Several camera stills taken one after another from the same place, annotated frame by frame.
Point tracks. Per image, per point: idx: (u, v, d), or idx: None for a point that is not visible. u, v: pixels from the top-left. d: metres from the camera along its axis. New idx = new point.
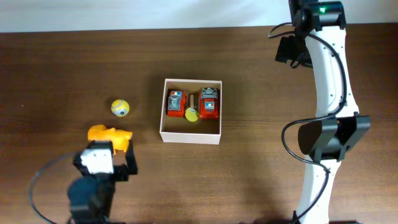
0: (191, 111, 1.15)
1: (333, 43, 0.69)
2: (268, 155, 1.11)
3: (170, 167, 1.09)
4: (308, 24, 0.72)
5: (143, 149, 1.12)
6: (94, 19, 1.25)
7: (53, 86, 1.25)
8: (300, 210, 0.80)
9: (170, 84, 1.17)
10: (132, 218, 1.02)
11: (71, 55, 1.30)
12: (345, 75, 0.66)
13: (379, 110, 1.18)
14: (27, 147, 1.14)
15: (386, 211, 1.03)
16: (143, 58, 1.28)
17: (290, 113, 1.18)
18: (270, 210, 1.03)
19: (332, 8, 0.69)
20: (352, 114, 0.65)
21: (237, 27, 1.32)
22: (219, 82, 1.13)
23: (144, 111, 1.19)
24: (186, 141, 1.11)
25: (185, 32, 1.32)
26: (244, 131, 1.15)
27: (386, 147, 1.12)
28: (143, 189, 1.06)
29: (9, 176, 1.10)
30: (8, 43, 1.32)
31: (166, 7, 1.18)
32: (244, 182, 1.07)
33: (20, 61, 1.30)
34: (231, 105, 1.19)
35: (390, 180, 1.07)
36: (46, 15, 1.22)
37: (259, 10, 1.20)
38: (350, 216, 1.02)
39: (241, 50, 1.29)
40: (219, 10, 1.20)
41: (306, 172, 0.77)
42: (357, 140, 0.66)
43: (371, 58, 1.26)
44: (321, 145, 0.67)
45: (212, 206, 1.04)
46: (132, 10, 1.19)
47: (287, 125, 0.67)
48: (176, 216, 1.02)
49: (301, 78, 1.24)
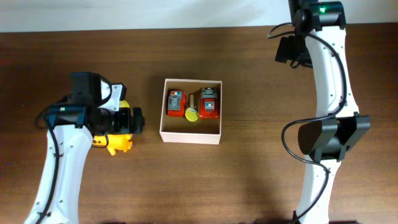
0: (190, 111, 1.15)
1: (333, 43, 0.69)
2: (268, 155, 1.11)
3: (170, 167, 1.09)
4: (307, 24, 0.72)
5: (143, 149, 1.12)
6: (94, 18, 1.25)
7: (53, 86, 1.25)
8: (299, 210, 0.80)
9: (170, 84, 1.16)
10: (132, 218, 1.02)
11: (71, 55, 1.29)
12: (345, 74, 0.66)
13: (379, 110, 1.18)
14: (27, 147, 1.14)
15: (386, 211, 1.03)
16: (143, 58, 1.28)
17: (290, 113, 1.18)
18: (270, 210, 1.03)
19: (331, 8, 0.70)
20: (352, 114, 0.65)
21: (237, 27, 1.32)
22: (219, 82, 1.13)
23: (144, 111, 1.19)
24: (186, 141, 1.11)
25: (185, 32, 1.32)
26: (244, 131, 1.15)
27: (386, 147, 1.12)
28: (143, 189, 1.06)
29: (9, 176, 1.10)
30: (9, 43, 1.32)
31: (166, 7, 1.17)
32: (244, 182, 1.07)
33: (21, 61, 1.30)
34: (231, 105, 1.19)
35: (389, 180, 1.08)
36: (46, 15, 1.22)
37: (260, 10, 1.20)
38: (350, 216, 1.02)
39: (242, 50, 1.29)
40: (219, 10, 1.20)
41: (306, 172, 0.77)
42: (357, 140, 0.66)
43: (371, 58, 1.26)
44: (321, 145, 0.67)
45: (212, 206, 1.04)
46: (132, 10, 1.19)
47: (287, 125, 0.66)
48: (176, 216, 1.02)
49: (301, 78, 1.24)
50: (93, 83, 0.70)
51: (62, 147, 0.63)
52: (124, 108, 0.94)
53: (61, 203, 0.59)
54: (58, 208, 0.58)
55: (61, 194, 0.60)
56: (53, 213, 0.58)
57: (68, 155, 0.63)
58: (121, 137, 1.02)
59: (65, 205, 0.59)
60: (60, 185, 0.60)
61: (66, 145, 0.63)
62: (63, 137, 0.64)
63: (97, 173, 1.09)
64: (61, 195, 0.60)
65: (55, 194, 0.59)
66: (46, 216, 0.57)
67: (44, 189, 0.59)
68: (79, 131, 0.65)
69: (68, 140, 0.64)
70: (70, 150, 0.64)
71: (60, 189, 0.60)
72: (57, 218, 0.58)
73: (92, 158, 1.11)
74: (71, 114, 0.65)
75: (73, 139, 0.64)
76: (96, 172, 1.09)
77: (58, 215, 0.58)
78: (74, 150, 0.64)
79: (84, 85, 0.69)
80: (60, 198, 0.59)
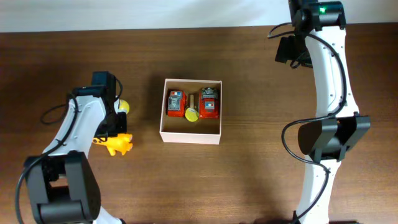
0: (190, 111, 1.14)
1: (333, 43, 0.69)
2: (268, 155, 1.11)
3: (170, 167, 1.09)
4: (307, 24, 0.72)
5: (143, 149, 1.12)
6: (95, 18, 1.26)
7: (54, 84, 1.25)
8: (299, 211, 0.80)
9: (170, 84, 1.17)
10: (132, 218, 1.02)
11: (71, 54, 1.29)
12: (345, 75, 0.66)
13: (379, 110, 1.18)
14: (27, 147, 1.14)
15: (386, 211, 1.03)
16: (143, 58, 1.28)
17: (290, 113, 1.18)
18: (270, 210, 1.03)
19: (331, 8, 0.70)
20: (352, 114, 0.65)
21: (237, 27, 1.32)
22: (219, 81, 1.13)
23: (144, 111, 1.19)
24: (186, 141, 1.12)
25: (185, 32, 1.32)
26: (244, 131, 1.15)
27: (386, 147, 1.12)
28: (143, 189, 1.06)
29: (9, 175, 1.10)
30: (9, 43, 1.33)
31: (166, 6, 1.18)
32: (244, 182, 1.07)
33: (21, 62, 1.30)
34: (231, 105, 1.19)
35: (389, 180, 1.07)
36: (47, 15, 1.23)
37: (260, 10, 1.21)
38: (350, 216, 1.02)
39: (241, 50, 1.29)
40: (218, 10, 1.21)
41: (306, 172, 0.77)
42: (357, 140, 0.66)
43: (371, 58, 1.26)
44: (321, 145, 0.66)
45: (212, 206, 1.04)
46: (133, 10, 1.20)
47: (287, 125, 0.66)
48: (175, 216, 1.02)
49: (301, 77, 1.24)
50: (109, 78, 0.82)
51: (81, 106, 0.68)
52: (122, 112, 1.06)
53: (77, 139, 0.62)
54: (73, 141, 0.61)
55: (77, 133, 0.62)
56: (69, 144, 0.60)
57: (86, 111, 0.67)
58: (120, 139, 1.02)
59: (79, 142, 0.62)
60: (76, 127, 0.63)
61: (85, 105, 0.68)
62: (83, 101, 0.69)
63: (97, 173, 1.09)
64: (78, 134, 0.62)
65: (71, 131, 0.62)
66: (63, 145, 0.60)
67: (62, 131, 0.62)
68: (97, 99, 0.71)
69: (87, 101, 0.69)
70: (88, 108, 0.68)
71: (76, 130, 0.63)
72: (73, 146, 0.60)
73: (93, 158, 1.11)
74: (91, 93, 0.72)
75: (91, 100, 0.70)
76: (97, 172, 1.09)
77: (73, 145, 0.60)
78: (91, 109, 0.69)
79: (102, 78, 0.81)
80: (76, 135, 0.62)
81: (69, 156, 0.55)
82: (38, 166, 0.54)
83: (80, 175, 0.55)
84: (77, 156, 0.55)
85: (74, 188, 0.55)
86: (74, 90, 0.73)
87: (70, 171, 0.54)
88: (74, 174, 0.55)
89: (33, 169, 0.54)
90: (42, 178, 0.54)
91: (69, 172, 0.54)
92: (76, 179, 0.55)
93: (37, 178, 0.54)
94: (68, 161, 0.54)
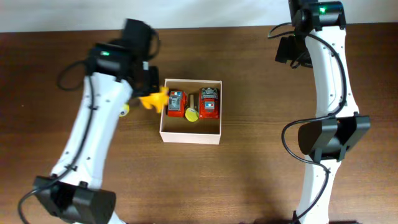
0: (190, 111, 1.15)
1: (333, 43, 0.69)
2: (268, 155, 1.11)
3: (170, 167, 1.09)
4: (308, 23, 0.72)
5: (143, 149, 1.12)
6: (95, 19, 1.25)
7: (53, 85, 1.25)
8: (299, 211, 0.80)
9: (170, 84, 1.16)
10: (132, 218, 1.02)
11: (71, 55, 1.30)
12: (345, 75, 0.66)
13: (379, 110, 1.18)
14: (28, 148, 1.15)
15: (386, 211, 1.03)
16: None
17: (290, 113, 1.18)
18: (270, 210, 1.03)
19: (331, 7, 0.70)
20: (352, 114, 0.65)
21: (237, 27, 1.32)
22: (219, 82, 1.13)
23: (144, 111, 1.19)
24: (186, 141, 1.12)
25: (185, 31, 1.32)
26: (244, 131, 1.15)
27: (386, 147, 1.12)
28: (143, 189, 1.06)
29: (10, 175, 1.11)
30: (9, 44, 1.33)
31: (166, 6, 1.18)
32: (244, 182, 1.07)
33: (21, 62, 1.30)
34: (231, 105, 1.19)
35: (389, 180, 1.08)
36: (47, 15, 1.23)
37: (260, 10, 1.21)
38: (350, 216, 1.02)
39: (241, 50, 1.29)
40: (218, 10, 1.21)
41: (306, 172, 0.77)
42: (357, 140, 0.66)
43: (371, 58, 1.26)
44: (321, 145, 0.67)
45: (212, 206, 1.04)
46: (133, 10, 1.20)
47: (287, 124, 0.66)
48: (175, 216, 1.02)
49: (301, 77, 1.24)
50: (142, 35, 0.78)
51: (97, 102, 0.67)
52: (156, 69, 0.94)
53: (89, 160, 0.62)
54: (84, 164, 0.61)
55: (90, 154, 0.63)
56: (79, 167, 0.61)
57: (101, 111, 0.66)
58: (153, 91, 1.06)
59: (92, 163, 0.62)
60: (89, 141, 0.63)
61: (101, 100, 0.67)
62: (100, 89, 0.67)
63: None
64: (91, 154, 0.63)
65: (84, 150, 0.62)
66: (73, 169, 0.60)
67: (75, 143, 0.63)
68: (118, 84, 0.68)
69: (104, 94, 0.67)
70: (106, 104, 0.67)
71: (89, 146, 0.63)
72: (83, 173, 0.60)
73: None
74: (115, 60, 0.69)
75: (107, 94, 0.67)
76: None
77: (83, 170, 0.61)
78: (107, 107, 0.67)
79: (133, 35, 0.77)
80: (89, 155, 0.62)
81: (81, 191, 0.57)
82: (48, 191, 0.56)
83: (88, 210, 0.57)
84: (88, 195, 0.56)
85: (84, 216, 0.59)
86: (95, 53, 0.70)
87: (79, 206, 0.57)
88: (84, 210, 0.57)
89: (43, 193, 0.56)
90: (51, 201, 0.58)
91: (79, 206, 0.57)
92: (85, 211, 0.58)
93: (47, 200, 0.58)
94: (79, 196, 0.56)
